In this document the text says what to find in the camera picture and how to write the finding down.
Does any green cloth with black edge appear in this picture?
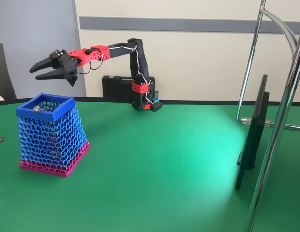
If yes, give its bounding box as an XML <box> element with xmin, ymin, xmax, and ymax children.
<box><xmin>0</xmin><ymin>96</ymin><xmax>300</xmax><ymax>232</ymax></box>

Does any chrome tube stand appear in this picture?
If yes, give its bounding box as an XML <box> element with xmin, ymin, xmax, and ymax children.
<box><xmin>236</xmin><ymin>0</ymin><xmax>300</xmax><ymax>232</ymax></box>

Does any black plastic case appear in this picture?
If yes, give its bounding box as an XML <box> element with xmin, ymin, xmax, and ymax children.
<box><xmin>102</xmin><ymin>75</ymin><xmax>156</xmax><ymax>99</ymax></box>

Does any grey wall rail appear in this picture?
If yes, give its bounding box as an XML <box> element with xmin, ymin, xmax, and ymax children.
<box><xmin>79</xmin><ymin>16</ymin><xmax>300</xmax><ymax>35</ymax></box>

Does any dark chair back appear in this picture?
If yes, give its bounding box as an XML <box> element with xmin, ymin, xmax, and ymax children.
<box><xmin>0</xmin><ymin>43</ymin><xmax>18</xmax><ymax>101</ymax></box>

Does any clear plastic stand foot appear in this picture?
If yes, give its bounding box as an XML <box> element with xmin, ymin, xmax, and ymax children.
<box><xmin>240</xmin><ymin>116</ymin><xmax>272</xmax><ymax>128</ymax></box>

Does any flat LED light panel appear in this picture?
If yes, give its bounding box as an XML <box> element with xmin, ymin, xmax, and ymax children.
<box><xmin>234</xmin><ymin>74</ymin><xmax>270</xmax><ymax>191</ymax></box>

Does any blue and pink lattice basket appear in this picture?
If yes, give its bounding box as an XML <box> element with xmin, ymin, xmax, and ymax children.
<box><xmin>15</xmin><ymin>93</ymin><xmax>91</xmax><ymax>178</ymax></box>

